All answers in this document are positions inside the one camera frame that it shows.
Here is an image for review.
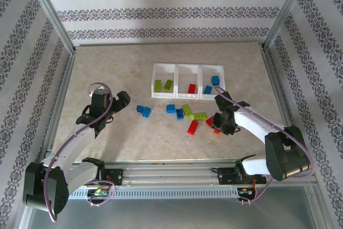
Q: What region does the grey metal sheet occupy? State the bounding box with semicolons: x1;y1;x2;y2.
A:
16;180;330;229

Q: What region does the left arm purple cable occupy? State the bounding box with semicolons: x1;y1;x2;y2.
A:
43;82;116;223

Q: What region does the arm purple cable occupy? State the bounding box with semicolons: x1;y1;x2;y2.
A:
214;86;315;204
43;82;116;223

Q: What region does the aluminium side rail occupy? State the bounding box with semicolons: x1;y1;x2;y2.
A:
261;43;313;168
37;49;77;167

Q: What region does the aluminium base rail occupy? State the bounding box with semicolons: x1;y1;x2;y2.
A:
25;159;316;188

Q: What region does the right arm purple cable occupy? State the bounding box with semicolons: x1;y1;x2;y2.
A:
214;86;315;204

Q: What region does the slotted grey cable duct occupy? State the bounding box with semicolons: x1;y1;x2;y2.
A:
68;187;241;201

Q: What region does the aluminium frame post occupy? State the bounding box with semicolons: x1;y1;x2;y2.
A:
23;0;77;53
262;0;316;50

